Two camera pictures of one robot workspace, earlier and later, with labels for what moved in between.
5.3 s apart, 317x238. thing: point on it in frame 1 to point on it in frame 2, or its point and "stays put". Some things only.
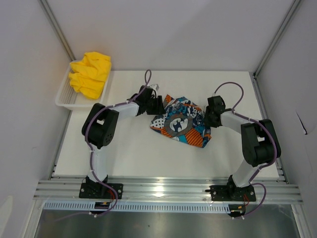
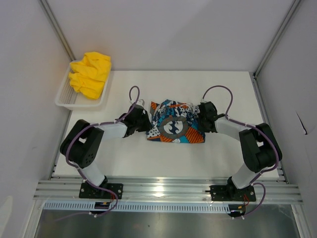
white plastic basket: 69,98 stays put
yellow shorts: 88,76 stays put
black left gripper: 159,109 to 147,125
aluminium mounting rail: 169,191 stays put
